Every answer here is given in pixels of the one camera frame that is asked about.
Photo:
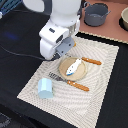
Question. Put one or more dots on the white blue toy fish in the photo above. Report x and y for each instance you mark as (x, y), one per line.
(72, 69)

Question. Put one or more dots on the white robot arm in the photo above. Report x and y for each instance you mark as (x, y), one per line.
(63, 24)

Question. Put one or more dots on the brown wooden board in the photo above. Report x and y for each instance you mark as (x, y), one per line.
(111, 28)

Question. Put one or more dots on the large grey pot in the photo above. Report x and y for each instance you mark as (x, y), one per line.
(95, 14)

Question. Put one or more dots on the woven beige placemat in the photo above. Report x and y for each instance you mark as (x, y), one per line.
(75, 106)

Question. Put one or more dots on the knife with wooden handle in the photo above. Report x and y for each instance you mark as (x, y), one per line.
(91, 61)

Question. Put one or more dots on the round tan plate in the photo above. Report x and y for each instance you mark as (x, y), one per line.
(80, 72)

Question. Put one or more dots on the beige bowl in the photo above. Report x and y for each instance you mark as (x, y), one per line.
(124, 16)

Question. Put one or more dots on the fork with wooden handle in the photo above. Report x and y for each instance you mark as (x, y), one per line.
(74, 84)

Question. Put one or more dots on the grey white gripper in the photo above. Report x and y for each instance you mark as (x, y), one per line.
(57, 39)

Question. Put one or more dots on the light blue cup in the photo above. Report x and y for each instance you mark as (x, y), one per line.
(45, 88)

